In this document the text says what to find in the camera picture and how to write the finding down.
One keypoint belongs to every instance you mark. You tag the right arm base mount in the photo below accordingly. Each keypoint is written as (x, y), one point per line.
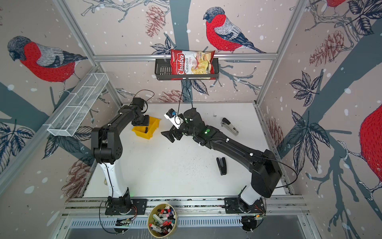
(237, 205)

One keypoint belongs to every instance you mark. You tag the red chips bag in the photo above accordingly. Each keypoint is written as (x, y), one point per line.
(201, 61)

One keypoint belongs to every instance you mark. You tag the clear plastic wall tray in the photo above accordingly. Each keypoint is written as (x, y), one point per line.
(80, 102)

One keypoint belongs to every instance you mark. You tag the yellow plastic bin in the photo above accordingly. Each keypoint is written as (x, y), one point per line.
(147, 132)

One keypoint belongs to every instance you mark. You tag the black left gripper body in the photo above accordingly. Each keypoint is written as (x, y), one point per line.
(144, 120)

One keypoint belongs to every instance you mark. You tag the cup of markers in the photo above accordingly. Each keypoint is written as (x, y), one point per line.
(163, 221)

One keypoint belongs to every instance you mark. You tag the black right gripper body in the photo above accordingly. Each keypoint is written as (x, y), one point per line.
(184, 131)

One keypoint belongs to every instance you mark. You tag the grey stapler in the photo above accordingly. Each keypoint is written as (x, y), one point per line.
(229, 126)

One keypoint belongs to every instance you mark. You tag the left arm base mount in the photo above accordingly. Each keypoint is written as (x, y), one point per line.
(125, 205)

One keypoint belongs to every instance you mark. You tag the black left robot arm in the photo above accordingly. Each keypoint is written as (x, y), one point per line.
(106, 144)

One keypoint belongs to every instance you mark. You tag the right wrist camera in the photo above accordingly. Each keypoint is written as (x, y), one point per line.
(173, 117)

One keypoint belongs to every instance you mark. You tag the black wire basket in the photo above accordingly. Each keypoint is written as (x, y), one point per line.
(183, 71)

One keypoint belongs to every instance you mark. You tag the black stapler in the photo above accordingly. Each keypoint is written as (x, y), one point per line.
(222, 166)

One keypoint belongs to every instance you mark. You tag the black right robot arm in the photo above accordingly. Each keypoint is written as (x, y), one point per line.
(263, 166)

